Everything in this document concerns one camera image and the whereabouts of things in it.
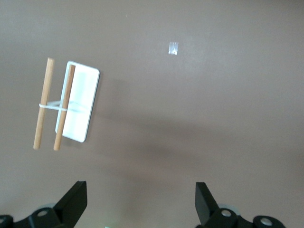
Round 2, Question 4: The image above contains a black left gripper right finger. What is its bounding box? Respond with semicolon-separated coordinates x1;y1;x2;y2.
195;182;238;228

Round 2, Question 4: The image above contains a white rack with wooden bars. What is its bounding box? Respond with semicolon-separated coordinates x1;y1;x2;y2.
33;57;100;151

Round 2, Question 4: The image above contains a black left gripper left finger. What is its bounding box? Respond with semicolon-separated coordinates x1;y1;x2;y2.
14;180;88;228

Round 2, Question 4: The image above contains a clear tape patch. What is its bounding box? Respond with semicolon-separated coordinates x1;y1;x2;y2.
168;41;179;56

